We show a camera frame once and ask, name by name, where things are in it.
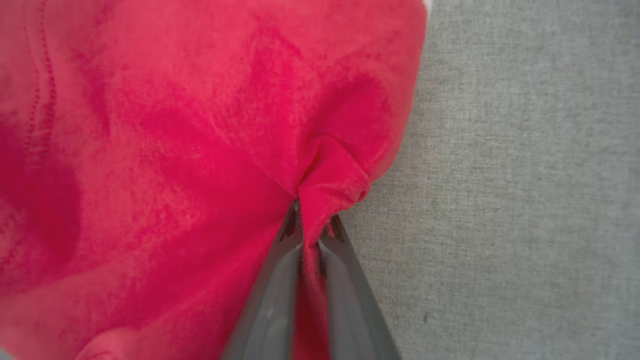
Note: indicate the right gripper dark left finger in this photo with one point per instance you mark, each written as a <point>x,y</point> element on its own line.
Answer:
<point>270,310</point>

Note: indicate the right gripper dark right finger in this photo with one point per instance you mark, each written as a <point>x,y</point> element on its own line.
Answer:
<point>355,320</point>

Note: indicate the red shorts white side stripe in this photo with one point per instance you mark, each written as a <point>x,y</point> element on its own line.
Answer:
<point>150,150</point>

